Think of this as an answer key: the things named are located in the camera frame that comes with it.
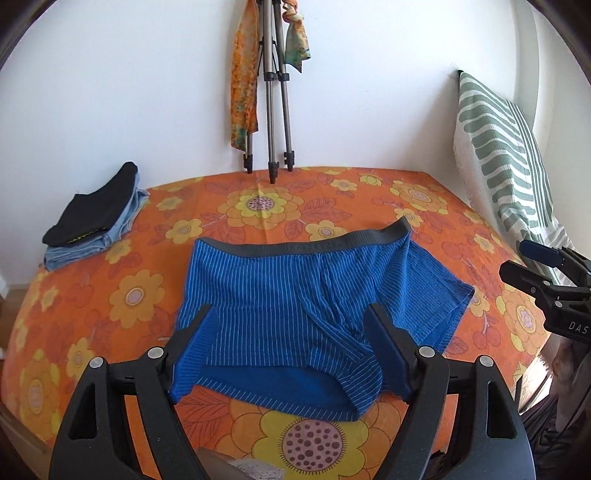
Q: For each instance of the black folded garment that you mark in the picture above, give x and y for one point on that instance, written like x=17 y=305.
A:
x=90 y=215

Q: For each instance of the green striped white pillow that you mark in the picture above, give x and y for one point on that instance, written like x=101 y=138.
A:
x=500 y=163

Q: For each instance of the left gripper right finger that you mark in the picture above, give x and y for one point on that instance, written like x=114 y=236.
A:
x=461 y=420

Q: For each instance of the teal orange patterned scarf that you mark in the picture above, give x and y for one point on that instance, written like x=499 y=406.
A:
x=297 y=49

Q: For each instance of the blue striped boxer shorts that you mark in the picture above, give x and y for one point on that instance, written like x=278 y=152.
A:
x=283 y=325

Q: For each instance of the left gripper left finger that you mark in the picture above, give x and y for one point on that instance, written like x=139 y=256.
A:
x=94 y=440

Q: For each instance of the light blue folded jeans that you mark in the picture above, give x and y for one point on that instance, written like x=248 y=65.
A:
x=58 y=257

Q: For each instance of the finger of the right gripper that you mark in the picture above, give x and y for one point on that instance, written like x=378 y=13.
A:
x=540 y=253

